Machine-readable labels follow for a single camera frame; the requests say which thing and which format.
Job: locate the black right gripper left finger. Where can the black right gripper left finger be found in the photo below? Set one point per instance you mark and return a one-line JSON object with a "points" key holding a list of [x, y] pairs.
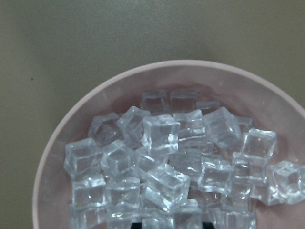
{"points": [[136, 225]]}

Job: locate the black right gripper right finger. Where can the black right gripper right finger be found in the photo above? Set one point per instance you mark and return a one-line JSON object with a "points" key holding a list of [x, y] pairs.
{"points": [[207, 225]]}

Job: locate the clear ice cube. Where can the clear ice cube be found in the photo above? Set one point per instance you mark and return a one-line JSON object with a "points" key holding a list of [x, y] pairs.
{"points": [[187, 216]]}

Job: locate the clear ice cubes pile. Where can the clear ice cubes pile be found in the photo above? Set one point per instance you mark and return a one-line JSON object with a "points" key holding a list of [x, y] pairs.
{"points": [[171, 148]]}

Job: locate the pink bowl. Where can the pink bowl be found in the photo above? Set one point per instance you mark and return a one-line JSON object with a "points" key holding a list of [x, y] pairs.
{"points": [[243, 93]]}

